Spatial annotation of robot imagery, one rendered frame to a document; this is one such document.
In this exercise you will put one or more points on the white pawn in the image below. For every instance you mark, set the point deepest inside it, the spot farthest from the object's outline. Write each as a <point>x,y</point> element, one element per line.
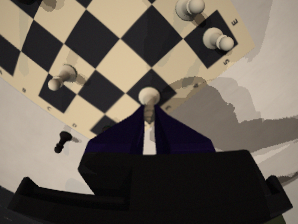
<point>188,9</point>
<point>213,38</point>
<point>67,73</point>

